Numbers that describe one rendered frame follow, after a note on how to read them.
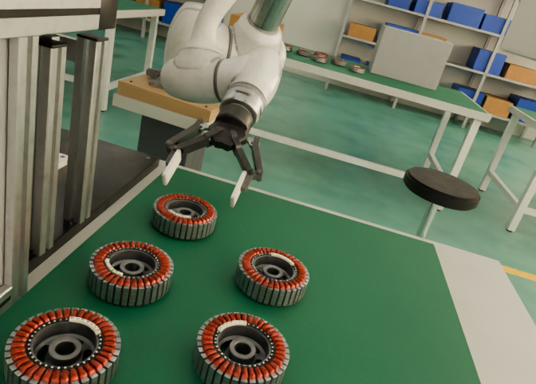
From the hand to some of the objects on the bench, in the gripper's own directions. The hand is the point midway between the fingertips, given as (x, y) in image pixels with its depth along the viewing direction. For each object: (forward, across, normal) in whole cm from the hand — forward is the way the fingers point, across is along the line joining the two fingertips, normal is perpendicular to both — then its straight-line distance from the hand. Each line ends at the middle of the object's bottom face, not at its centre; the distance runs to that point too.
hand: (199, 187), depth 87 cm
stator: (+39, +1, -17) cm, 42 cm away
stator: (+8, 0, +1) cm, 8 cm away
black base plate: (+12, -45, -1) cm, 47 cm away
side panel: (+44, -11, -20) cm, 49 cm away
